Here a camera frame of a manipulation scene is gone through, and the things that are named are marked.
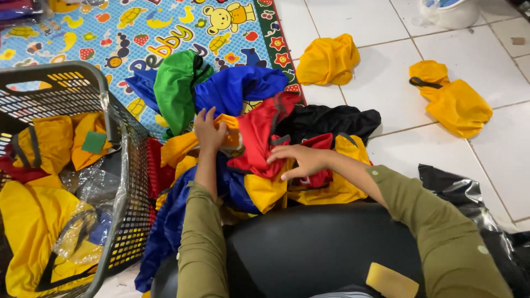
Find person's right hand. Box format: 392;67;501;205
267;144;336;182

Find person's left hand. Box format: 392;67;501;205
194;107;229;156

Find yellow cloth bag orange patch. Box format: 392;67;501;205
160;114;246;169

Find small red cloth bag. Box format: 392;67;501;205
297;133;334;189

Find black cloth bag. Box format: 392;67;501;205
275;105;382;146

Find green cloth bag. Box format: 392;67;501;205
153;50;215;138

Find red ribbed cloth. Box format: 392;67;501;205
146;137;176;200

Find small blue cloth bag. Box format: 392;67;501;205
124;68;161;115

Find black plastic laundry basket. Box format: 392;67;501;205
0;61;157;298

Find crumpled yellow cloth bag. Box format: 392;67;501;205
296;33;361;87

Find large blue cloth bag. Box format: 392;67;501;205
134;152;262;293

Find clear plastic wrap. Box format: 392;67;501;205
52;157;125;265

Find colourful cartoon play mat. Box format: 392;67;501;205
0;0;307;142

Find yellow sponge piece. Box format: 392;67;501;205
365;262;420;298

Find black plastic bag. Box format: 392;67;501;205
418;164;530;298

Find heap of yellow bags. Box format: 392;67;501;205
0;112;114;298

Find yellow toy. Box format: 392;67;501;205
48;0;82;13

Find white plastic bucket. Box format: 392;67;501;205
420;0;483;31

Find dark bundle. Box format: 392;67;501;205
0;0;47;22

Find yellow bag with black strap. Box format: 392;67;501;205
409;60;494;140

